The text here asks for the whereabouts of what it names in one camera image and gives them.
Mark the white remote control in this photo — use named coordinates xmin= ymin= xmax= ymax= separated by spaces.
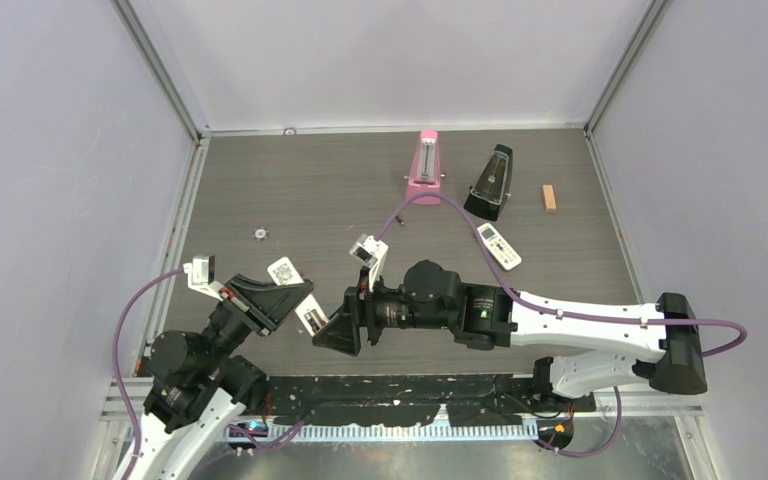
xmin=477 ymin=223 xmax=522 ymax=271
xmin=267 ymin=257 xmax=329 ymax=337

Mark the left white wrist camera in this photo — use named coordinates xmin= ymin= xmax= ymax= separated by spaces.
xmin=183 ymin=255 xmax=223 ymax=300

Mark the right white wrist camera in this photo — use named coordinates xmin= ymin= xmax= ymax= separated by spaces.
xmin=349 ymin=234 xmax=389 ymax=292

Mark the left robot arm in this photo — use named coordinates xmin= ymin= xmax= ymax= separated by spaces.
xmin=114 ymin=266 xmax=314 ymax=479

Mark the white slotted cable duct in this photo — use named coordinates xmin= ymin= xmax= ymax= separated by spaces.
xmin=224 ymin=421 xmax=541 ymax=444

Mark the black metronome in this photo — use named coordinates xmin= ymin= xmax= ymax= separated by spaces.
xmin=464 ymin=144 xmax=514 ymax=222

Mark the lone poker chip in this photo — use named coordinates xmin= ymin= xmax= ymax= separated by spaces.
xmin=253 ymin=227 xmax=269 ymax=241

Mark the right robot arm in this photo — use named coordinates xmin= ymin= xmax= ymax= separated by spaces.
xmin=312 ymin=260 xmax=708 ymax=411

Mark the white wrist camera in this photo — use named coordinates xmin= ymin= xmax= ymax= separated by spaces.
xmin=349 ymin=234 xmax=389 ymax=292
xmin=183 ymin=255 xmax=223 ymax=300

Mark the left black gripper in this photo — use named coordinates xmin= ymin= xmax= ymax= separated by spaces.
xmin=199 ymin=270 xmax=313 ymax=373

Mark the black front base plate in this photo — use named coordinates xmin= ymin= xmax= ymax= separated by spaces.
xmin=245 ymin=374 xmax=596 ymax=427

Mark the orange block near right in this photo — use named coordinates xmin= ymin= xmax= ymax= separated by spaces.
xmin=542 ymin=184 xmax=557 ymax=212

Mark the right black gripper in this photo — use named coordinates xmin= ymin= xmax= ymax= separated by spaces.
xmin=313 ymin=267 xmax=453 ymax=357

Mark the pink metronome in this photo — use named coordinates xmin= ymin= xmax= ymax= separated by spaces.
xmin=405 ymin=130 xmax=444 ymax=205

